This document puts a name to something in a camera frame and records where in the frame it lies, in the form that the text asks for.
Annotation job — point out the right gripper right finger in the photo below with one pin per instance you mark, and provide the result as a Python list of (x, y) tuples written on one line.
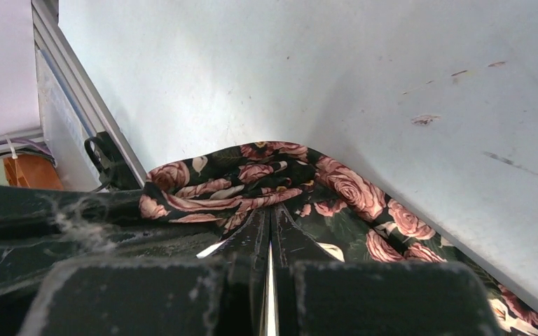
[(316, 294)]

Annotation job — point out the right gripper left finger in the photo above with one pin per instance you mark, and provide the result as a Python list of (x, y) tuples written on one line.
[(221, 294)]

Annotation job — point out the rose patterned necktie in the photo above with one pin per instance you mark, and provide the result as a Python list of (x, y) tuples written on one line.
[(337, 207)]

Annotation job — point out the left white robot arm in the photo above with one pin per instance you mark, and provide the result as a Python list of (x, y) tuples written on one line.
[(39, 228)]

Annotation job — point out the orange object behind frame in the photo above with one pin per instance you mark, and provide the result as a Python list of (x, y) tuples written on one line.
[(31, 171)]

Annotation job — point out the aluminium frame rail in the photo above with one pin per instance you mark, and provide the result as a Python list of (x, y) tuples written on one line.
[(74, 114)]

